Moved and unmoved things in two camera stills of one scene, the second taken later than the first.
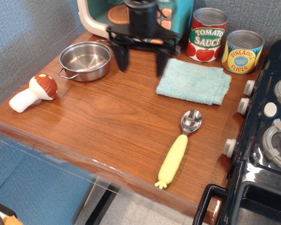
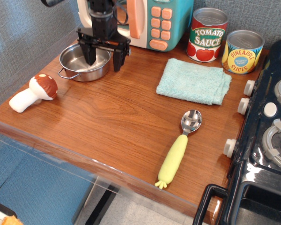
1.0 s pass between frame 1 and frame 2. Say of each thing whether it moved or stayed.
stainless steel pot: stayed
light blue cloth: stayed
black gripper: moved
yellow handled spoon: stayed
